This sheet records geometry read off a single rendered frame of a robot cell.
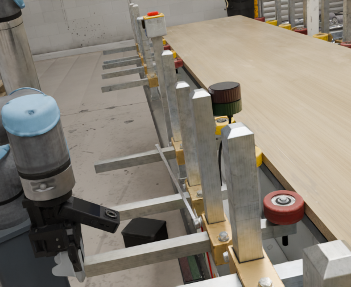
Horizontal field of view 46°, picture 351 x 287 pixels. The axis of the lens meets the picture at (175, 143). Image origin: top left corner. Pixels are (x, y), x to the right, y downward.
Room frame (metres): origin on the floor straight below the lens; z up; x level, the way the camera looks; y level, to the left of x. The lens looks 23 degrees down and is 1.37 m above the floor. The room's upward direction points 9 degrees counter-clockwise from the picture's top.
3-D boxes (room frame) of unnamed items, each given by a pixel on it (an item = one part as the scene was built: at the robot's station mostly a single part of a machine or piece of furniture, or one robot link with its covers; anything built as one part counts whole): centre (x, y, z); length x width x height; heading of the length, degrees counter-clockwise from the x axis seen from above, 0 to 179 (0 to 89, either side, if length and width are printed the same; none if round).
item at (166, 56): (1.23, -0.02, 0.90); 0.03 x 0.03 x 0.48; 5
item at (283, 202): (0.71, -0.20, 0.85); 0.08 x 0.08 x 0.11
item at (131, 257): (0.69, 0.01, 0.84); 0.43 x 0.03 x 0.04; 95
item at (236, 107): (0.74, -0.11, 1.11); 0.06 x 0.06 x 0.02
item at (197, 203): (0.96, -0.04, 0.80); 0.13 x 0.06 x 0.05; 5
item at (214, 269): (0.76, -0.03, 0.75); 0.26 x 0.01 x 0.10; 5
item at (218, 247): (0.71, -0.06, 0.85); 0.13 x 0.06 x 0.05; 5
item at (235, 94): (0.74, -0.11, 1.14); 0.06 x 0.06 x 0.02
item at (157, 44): (1.49, 0.01, 0.93); 0.05 x 0.05 x 0.45; 5
